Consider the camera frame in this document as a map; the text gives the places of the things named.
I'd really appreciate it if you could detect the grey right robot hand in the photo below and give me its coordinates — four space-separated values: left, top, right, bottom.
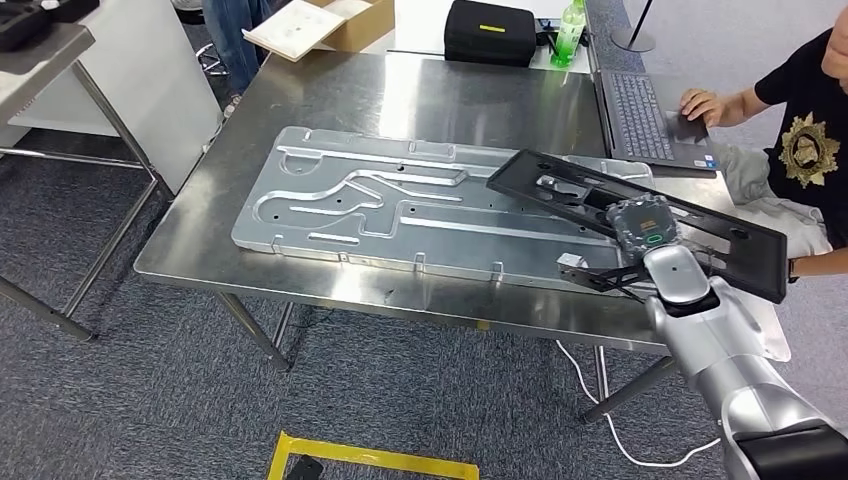
604 193 680 266

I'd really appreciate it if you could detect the person's hand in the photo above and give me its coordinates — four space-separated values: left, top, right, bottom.
678 87 730 128

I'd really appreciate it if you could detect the black plastic panel part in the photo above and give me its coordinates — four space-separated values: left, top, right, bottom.
485 148 790 305

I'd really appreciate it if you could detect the steel workbench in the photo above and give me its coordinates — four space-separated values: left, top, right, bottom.
133 49 737 425

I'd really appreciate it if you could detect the grey laptop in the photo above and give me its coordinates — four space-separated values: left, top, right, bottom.
592 69 720 179

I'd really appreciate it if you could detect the round pole stand base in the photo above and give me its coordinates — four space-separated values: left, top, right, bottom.
610 0 657 53

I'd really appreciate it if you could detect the person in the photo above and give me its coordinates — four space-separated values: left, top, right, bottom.
201 0 273 121
678 6 848 280

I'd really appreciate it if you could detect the pale cloth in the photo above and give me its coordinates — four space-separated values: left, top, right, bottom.
715 142 833 362

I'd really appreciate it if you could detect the green plastic bottle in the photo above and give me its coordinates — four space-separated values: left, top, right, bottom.
551 0 588 69

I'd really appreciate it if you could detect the stamped metal panel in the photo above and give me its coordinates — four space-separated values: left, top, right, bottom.
230 125 657 296

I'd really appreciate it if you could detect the black carry case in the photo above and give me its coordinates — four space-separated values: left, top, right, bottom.
443 0 538 68

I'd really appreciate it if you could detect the cardboard box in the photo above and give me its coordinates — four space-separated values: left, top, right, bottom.
241 0 397 64

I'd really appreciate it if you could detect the yellow floor tape square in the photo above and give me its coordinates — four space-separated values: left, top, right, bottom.
266 431 480 480

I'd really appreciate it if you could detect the black robot foot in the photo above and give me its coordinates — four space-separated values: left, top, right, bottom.
284 455 326 480

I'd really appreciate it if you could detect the chrome chair base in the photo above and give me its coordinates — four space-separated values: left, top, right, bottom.
195 42 230 77

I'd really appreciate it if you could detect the white cabinet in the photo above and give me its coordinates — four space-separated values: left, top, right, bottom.
9 0 223 193

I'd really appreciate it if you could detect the steel table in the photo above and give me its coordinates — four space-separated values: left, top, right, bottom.
0 23 177 342

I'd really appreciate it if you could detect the black tray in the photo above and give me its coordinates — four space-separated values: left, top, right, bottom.
0 0 101 53

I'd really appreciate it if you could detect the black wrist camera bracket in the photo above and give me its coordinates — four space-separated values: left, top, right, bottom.
556 261 654 297

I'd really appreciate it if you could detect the white floor cable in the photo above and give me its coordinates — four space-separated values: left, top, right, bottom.
555 339 723 469

